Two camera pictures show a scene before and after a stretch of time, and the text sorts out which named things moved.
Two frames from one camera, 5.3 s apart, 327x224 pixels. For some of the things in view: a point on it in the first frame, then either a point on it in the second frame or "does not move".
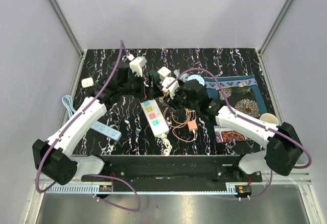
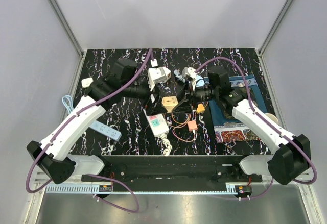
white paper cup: (269, 118) does not move
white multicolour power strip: (155, 117) does not move
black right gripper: (180, 90) -> (184, 106)
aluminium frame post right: (289, 2) does not move
